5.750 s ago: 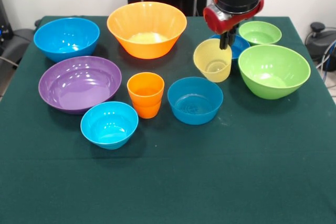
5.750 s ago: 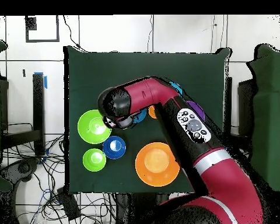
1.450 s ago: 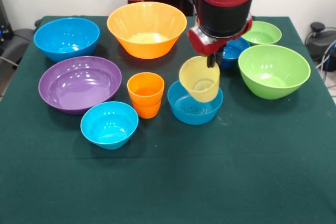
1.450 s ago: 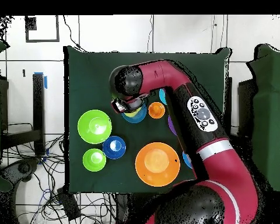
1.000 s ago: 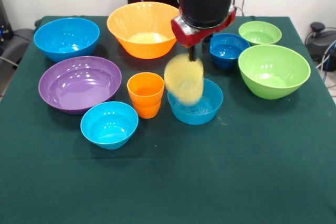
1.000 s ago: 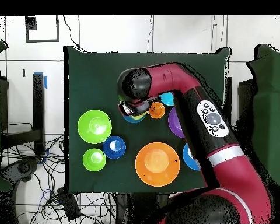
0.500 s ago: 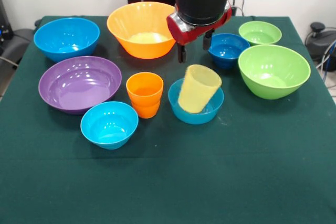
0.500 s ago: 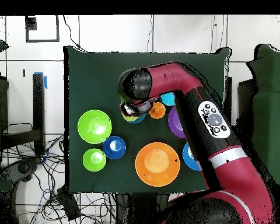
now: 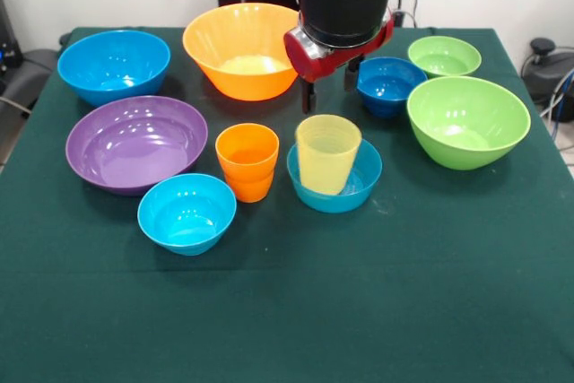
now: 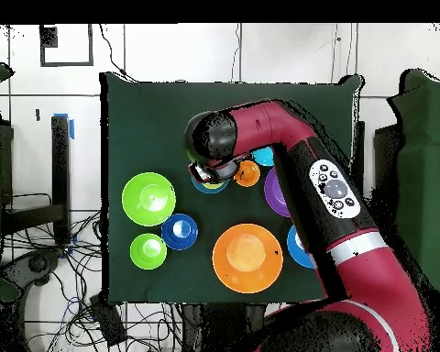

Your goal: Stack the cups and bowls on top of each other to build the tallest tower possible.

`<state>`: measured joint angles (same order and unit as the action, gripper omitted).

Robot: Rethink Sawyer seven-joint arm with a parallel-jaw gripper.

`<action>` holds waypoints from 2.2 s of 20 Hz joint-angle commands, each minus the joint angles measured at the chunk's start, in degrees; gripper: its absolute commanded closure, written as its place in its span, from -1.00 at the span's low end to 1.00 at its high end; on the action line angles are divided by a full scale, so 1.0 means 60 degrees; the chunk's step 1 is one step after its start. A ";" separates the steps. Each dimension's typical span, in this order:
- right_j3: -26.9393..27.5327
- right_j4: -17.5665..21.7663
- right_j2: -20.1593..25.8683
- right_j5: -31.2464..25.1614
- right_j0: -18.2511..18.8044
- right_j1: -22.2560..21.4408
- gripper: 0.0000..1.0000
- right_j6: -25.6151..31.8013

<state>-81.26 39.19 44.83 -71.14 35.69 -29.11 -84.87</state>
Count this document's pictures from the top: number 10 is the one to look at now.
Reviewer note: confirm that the translucent blue ridged bowl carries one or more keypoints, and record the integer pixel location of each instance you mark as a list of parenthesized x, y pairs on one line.
[(197, 185)]

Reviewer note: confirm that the yellow cup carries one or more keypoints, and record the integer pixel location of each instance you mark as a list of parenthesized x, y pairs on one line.
[(212, 185)]

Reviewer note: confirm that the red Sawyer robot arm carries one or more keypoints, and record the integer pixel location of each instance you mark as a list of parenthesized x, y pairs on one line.
[(271, 124)]

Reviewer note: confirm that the orange cup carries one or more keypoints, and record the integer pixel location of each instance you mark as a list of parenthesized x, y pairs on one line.
[(249, 176)]

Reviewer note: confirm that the small light blue bowl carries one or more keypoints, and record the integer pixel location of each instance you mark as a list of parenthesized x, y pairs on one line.
[(264, 157)]

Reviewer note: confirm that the small dark blue bowl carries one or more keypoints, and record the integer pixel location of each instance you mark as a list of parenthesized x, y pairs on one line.
[(172, 238)]

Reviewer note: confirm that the large green bowl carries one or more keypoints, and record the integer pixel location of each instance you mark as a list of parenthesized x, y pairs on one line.
[(135, 205)]

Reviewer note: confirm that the dark green tablecloth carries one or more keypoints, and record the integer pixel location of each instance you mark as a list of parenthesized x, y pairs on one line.
[(150, 121)]

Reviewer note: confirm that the purple bowl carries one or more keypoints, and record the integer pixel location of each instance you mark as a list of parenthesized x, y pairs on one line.
[(273, 194)]

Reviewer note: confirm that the small green bowl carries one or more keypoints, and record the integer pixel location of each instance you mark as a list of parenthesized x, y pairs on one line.
[(148, 256)]

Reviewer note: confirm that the large orange bowl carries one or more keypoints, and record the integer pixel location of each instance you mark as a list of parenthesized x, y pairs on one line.
[(247, 271)]

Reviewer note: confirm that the large blue bowl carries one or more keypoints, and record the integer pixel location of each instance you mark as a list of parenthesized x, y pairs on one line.
[(297, 253)]

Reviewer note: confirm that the black metal stand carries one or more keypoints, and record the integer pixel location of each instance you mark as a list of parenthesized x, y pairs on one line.
[(60, 176)]

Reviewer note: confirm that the black power strip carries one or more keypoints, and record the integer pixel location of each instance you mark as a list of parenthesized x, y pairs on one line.
[(108, 321)]

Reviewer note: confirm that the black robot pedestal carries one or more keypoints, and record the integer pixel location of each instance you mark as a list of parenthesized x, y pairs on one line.
[(223, 330)]

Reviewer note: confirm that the black square floor frame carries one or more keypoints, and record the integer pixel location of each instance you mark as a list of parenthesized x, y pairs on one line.
[(66, 63)]

